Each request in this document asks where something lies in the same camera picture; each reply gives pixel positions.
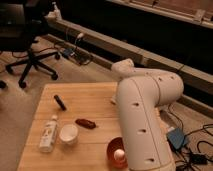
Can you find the red bowl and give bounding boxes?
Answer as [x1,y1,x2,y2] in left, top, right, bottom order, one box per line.
[106,137,128,169]

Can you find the black floor cables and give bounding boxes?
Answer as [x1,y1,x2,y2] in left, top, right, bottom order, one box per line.
[166,103,213,171]

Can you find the white egg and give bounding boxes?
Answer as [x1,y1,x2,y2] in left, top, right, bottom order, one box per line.
[114,149,125,162]

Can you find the blue power strip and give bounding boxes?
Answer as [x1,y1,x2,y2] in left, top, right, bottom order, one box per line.
[62,48,76,59]

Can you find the white cup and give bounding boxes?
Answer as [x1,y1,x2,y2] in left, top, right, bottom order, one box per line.
[59,124,78,145]

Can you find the blue box on floor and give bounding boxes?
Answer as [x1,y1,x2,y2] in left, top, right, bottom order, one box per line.
[167,128,189,150]

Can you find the clear plastic bottle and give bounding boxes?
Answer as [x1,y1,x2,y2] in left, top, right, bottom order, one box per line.
[39,115,58,153]

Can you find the black office chair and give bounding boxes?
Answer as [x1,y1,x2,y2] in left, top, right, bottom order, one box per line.
[0,0,60,88]

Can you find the black marker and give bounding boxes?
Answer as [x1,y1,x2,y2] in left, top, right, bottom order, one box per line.
[54,95,66,111]

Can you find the white sponge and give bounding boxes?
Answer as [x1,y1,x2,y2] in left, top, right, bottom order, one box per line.
[111,96,116,104]

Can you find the red oblong object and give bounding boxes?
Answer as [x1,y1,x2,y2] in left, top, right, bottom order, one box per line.
[75,119,96,129]

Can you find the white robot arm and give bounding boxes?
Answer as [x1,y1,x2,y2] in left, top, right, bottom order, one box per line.
[111,59,184,171]

